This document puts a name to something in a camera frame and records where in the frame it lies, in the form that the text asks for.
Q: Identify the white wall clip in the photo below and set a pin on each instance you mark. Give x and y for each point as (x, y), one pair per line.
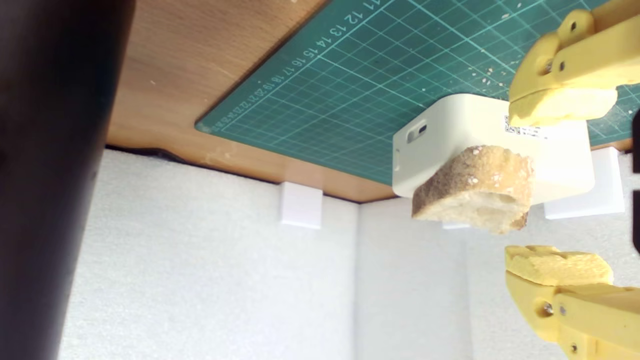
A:
(607, 185)
(301, 205)

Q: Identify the white rounded block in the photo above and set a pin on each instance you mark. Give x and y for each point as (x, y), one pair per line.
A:
(465, 125)

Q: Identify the brown bread slice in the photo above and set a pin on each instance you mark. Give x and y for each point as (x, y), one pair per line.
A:
(475, 190)

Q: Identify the green cutting mat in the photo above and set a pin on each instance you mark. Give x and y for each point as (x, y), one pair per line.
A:
(350, 100)

